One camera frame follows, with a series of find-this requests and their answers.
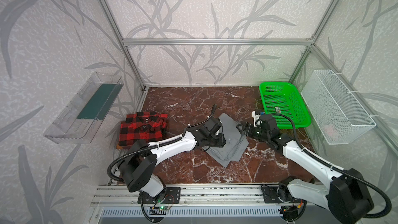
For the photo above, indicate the white wire mesh basket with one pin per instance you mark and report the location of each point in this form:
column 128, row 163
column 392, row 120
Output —
column 331, row 102

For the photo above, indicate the red black plaid folded shirt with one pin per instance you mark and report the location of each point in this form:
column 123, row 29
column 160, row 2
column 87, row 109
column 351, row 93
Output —
column 148, row 126

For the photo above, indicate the green plastic basket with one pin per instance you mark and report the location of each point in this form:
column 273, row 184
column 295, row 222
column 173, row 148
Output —
column 288, row 99

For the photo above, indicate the aluminium front rail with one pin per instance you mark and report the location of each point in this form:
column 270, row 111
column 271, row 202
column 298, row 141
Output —
column 246, row 194

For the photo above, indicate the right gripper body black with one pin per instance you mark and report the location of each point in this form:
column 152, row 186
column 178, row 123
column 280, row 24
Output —
column 250, row 131

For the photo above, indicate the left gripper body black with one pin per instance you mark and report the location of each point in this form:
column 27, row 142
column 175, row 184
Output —
column 216, row 135

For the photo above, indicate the clear plastic wall bin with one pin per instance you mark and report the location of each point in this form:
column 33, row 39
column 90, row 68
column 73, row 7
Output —
column 79, row 122

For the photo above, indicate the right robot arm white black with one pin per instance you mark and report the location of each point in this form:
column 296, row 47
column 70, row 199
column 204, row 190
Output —
column 344, row 193

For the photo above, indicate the grey long sleeve shirt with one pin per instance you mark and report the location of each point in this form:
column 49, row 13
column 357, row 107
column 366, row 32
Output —
column 236, row 143

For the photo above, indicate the pink item in wire basket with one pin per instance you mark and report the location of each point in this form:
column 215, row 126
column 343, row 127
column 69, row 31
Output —
column 330, row 130

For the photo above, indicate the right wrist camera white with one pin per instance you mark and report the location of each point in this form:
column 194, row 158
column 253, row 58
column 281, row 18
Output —
column 256, row 116

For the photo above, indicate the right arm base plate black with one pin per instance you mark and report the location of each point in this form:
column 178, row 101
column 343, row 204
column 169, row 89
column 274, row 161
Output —
column 278, row 194

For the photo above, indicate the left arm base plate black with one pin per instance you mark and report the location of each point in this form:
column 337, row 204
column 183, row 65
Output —
column 170, row 195

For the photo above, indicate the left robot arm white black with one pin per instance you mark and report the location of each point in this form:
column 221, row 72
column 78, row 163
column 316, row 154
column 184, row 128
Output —
column 136, row 168

